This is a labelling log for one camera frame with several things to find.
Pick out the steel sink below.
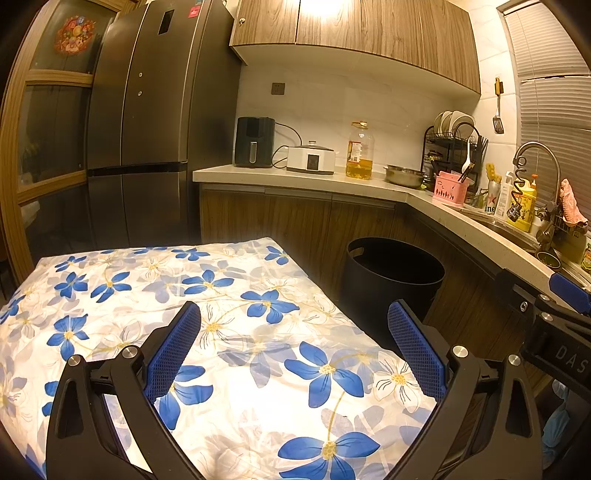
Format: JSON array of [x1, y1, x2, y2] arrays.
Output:
[[466, 208, 591, 273]]

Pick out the metal slotted spatula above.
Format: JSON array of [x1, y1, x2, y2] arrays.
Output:
[[492, 78, 504, 134]]

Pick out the wooden wall cabinets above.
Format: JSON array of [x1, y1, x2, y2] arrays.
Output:
[[229, 0, 482, 97]]

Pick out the dark grey refrigerator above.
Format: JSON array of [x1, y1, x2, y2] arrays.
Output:
[[85, 0, 241, 250]]

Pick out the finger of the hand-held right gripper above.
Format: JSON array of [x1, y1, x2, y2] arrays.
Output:
[[496, 269, 557, 319], [550, 272, 591, 318]]

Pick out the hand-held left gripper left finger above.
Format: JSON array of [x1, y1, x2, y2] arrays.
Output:
[[46, 301, 202, 480]]

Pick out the beer can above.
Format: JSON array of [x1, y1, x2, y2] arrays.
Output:
[[485, 180, 502, 217]]

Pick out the black air fryer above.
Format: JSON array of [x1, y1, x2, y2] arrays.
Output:
[[233, 117, 276, 168]]

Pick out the blue floral tablecloth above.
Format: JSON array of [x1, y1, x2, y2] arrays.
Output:
[[0, 237, 439, 480]]

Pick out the white electric cooker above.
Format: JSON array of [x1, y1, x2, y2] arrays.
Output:
[[286, 141, 335, 175]]

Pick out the black trash bin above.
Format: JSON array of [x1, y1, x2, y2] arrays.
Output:
[[340, 237, 446, 334]]

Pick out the wooden glass door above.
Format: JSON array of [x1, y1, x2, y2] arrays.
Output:
[[0, 0, 139, 278]]

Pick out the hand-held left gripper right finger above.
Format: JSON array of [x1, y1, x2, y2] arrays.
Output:
[[387, 299, 543, 480]]

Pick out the pink utensil holder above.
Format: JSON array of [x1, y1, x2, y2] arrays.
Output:
[[433, 171, 469, 202]]

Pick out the window blinds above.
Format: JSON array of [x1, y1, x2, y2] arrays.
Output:
[[496, 0, 591, 204]]

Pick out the stack of white plates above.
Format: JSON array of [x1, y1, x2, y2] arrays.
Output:
[[434, 111, 476, 134]]

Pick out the steel bowl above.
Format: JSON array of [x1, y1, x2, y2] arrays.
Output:
[[384, 165, 428, 188]]

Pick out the round floral sticker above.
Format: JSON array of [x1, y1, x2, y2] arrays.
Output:
[[54, 16, 95, 55]]

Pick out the white bottle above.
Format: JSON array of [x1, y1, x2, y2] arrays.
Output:
[[498, 172, 515, 217]]

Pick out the cooking oil bottle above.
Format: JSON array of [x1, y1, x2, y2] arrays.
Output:
[[345, 121, 375, 181]]

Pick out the black power cable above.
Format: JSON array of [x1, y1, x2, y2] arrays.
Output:
[[272, 122, 303, 169]]

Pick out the black dish rack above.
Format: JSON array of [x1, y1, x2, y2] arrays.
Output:
[[422, 111, 489, 183]]

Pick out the pink dishcloth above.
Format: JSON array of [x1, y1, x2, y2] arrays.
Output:
[[560, 179, 588, 227]]

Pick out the person's right hand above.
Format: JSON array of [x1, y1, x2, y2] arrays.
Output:
[[541, 383, 575, 462]]

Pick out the yellow detergent bottle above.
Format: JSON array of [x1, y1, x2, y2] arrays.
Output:
[[506, 174, 539, 232]]

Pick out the steel faucet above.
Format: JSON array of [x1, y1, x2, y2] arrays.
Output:
[[515, 142, 561, 252]]

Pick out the kitchen counter with wooden cabinets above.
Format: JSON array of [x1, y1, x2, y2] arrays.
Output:
[[192, 165, 591, 393]]

